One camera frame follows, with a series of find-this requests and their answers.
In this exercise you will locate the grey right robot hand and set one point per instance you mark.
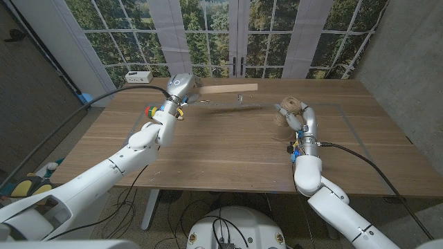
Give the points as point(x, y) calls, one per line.
point(310, 121)

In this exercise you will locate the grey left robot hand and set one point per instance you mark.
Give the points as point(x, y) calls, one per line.
point(180, 84)

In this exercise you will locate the jute twine spool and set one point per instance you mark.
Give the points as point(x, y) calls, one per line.
point(290, 104)

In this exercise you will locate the wooden slat hanger with clips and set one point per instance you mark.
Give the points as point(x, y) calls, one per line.
point(232, 88)

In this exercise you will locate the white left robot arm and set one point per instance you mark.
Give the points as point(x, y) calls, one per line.
point(104, 173)

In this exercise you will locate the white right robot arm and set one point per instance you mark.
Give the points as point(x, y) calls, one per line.
point(308, 173)

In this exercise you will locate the colourful striped wooden maraca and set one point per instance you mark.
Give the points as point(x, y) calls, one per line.
point(151, 112)

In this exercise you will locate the white power strip box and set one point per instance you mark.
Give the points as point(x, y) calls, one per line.
point(138, 76)

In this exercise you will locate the printed forest window backdrop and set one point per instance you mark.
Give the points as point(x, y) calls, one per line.
point(207, 34)

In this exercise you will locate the small blue object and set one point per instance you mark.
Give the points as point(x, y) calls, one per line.
point(86, 98)

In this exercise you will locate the grey table leg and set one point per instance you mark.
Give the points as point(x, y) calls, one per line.
point(328, 221)

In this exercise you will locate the black round ribbed foot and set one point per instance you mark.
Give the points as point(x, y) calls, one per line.
point(170, 195)

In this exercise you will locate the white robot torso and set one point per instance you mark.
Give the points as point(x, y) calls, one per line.
point(256, 228)

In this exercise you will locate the white table leg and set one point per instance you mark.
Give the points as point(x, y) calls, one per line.
point(150, 211)

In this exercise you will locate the white and teal object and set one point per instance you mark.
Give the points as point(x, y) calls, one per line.
point(52, 166)

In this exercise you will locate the black shoe with yellow insole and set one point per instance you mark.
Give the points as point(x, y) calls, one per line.
point(43, 189)
point(21, 188)

